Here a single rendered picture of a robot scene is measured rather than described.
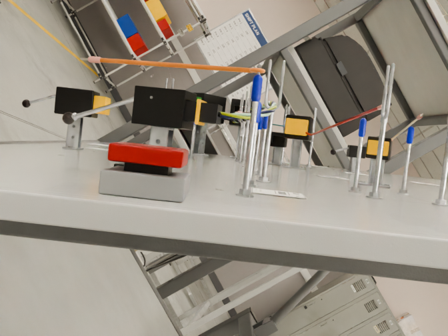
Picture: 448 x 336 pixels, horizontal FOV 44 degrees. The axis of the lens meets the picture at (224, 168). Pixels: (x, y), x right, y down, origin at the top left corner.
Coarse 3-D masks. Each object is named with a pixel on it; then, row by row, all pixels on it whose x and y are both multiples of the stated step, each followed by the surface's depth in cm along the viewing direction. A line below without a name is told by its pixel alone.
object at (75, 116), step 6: (150, 96) 58; (120, 102) 61; (126, 102) 61; (96, 108) 62; (102, 108) 61; (108, 108) 61; (72, 114) 62; (78, 114) 62; (84, 114) 62; (90, 114) 62
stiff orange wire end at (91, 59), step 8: (128, 64) 49; (136, 64) 48; (144, 64) 48; (152, 64) 48; (160, 64) 47; (168, 64) 47; (176, 64) 47; (184, 64) 47; (192, 64) 47; (248, 72) 45; (256, 72) 45; (264, 72) 45
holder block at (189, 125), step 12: (144, 96) 58; (156, 96) 58; (168, 96) 57; (180, 96) 57; (192, 96) 59; (144, 108) 58; (156, 108) 58; (168, 108) 57; (180, 108) 57; (132, 120) 58; (144, 120) 58; (156, 120) 58; (168, 120) 57; (180, 120) 57
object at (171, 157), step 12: (120, 144) 37; (132, 144) 37; (144, 144) 41; (108, 156) 37; (120, 156) 36; (132, 156) 36; (144, 156) 36; (156, 156) 36; (168, 156) 36; (180, 156) 36; (132, 168) 38; (144, 168) 38; (156, 168) 38; (168, 168) 38
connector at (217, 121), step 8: (192, 104) 58; (208, 104) 57; (216, 104) 57; (192, 112) 58; (200, 112) 57; (208, 112) 57; (216, 112) 57; (184, 120) 59; (192, 120) 58; (200, 120) 57; (208, 120) 57; (216, 120) 57
